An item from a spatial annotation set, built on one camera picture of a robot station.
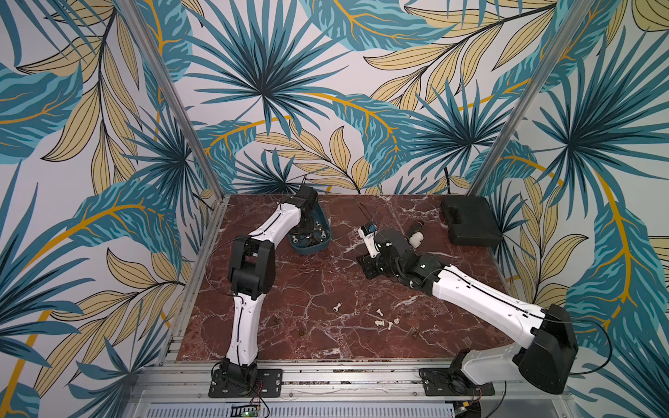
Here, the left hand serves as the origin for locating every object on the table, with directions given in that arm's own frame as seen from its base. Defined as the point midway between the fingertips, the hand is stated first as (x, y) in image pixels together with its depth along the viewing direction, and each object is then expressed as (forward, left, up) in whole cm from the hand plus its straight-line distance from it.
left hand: (300, 231), depth 99 cm
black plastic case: (+6, -67, +1) cm, 67 cm away
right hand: (-18, -21, +12) cm, 30 cm away
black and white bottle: (+1, -46, -4) cm, 46 cm away
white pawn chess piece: (-27, -14, -6) cm, 31 cm away
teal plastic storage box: (0, -7, -5) cm, 8 cm away
